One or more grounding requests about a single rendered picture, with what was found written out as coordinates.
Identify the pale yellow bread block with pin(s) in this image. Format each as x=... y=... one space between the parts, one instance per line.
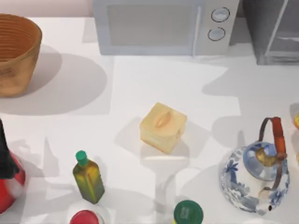
x=163 y=128

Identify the pale microwave oven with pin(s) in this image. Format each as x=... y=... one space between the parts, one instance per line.
x=149 y=25

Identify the green bottle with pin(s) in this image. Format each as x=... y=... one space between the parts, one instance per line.
x=90 y=179

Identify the microwave knob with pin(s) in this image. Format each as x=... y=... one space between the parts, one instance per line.
x=216 y=33
x=220 y=14

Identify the green-lidded bottle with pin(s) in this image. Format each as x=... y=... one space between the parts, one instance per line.
x=188 y=213

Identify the blue and white teapot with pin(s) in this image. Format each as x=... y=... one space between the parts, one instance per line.
x=252 y=177

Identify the red-lidded jar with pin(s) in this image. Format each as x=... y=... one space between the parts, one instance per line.
x=85 y=217

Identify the yellow and orange bowl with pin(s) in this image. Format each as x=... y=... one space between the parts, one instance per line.
x=296 y=121

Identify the wooden basket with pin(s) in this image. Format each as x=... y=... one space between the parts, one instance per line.
x=14 y=46

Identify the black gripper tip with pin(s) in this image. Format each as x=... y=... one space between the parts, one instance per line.
x=3 y=151

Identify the red and white can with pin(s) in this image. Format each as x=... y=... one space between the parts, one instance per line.
x=11 y=186

